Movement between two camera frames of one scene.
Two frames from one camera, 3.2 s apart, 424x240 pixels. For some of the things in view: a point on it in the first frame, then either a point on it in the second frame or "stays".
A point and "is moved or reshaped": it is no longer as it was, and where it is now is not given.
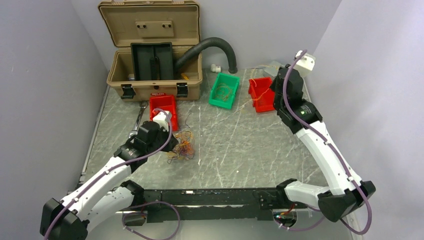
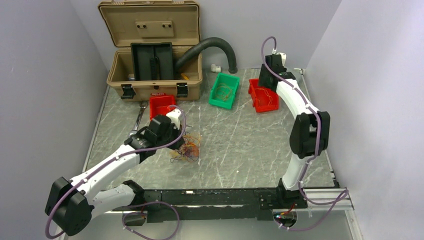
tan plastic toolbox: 152,21 stays
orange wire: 224,91 stays
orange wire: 262,94 -> 271,100
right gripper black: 273,85 -> 262,80
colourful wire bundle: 185,147 is moved or reshaped
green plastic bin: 224,91 stays
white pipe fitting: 214,68 stays
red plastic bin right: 263,96 stays
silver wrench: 143,105 stays
